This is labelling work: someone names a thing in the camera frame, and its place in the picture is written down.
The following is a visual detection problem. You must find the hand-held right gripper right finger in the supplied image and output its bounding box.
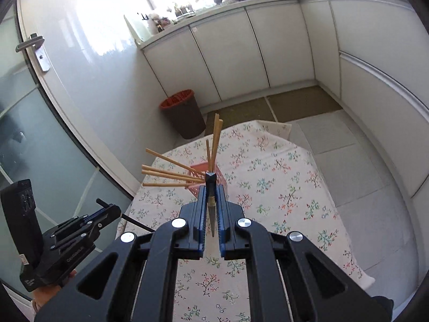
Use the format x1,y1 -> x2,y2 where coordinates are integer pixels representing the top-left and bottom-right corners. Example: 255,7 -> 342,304
218,186 -> 393,322

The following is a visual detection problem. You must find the red trash bag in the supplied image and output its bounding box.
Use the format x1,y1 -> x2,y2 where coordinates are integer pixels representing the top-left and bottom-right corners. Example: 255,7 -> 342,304
159,89 -> 196,112

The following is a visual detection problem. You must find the metal door handle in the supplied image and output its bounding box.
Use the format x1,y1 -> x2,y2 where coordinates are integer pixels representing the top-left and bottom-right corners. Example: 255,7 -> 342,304
15,32 -> 51,73

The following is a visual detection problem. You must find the thin black rod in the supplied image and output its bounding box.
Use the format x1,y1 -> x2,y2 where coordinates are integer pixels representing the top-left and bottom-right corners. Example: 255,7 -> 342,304
121,213 -> 156,233

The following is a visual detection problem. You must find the olive floor mat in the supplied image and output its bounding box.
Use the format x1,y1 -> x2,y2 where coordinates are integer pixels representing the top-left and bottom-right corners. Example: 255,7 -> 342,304
200,85 -> 343,132

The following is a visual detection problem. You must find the black handled knife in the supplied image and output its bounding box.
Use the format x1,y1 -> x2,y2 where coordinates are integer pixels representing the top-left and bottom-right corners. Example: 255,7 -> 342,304
205,172 -> 217,237

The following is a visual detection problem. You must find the bunch of wooden chopsticks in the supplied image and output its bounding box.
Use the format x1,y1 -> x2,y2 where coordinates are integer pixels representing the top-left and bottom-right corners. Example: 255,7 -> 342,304
141,113 -> 224,188

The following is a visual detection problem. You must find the frosted glass door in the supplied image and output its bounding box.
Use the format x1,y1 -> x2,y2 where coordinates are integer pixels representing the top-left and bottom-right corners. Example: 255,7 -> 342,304
0,3 -> 135,304

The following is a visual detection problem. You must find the floral tablecloth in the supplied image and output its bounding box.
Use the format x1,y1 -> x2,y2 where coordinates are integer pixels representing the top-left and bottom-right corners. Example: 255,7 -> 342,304
116,119 -> 376,322

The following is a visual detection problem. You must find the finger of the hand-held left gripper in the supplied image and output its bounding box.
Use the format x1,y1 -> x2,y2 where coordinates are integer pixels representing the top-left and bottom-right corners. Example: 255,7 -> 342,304
79,199 -> 121,231

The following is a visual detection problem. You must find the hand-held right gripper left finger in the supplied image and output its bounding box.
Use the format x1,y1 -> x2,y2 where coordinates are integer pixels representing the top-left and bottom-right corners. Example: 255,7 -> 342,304
34,186 -> 207,322

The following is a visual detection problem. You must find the pink plastic basket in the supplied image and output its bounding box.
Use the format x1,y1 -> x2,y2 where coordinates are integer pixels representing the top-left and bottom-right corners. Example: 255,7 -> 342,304
188,162 -> 226,199

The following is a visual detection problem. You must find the person's left hand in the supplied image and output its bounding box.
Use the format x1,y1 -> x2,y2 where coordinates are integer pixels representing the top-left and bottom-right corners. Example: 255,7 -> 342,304
31,268 -> 79,316

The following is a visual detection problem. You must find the white cabinet with doors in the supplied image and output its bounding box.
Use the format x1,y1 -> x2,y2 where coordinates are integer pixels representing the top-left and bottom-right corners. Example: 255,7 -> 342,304
140,0 -> 318,103

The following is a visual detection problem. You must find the white cabinet with drawers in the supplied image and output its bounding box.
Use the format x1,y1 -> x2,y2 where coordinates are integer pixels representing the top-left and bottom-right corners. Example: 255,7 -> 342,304
297,0 -> 429,210

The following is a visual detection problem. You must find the brown trash bin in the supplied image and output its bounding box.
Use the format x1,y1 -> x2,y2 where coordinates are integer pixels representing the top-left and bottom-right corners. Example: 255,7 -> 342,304
159,89 -> 207,140

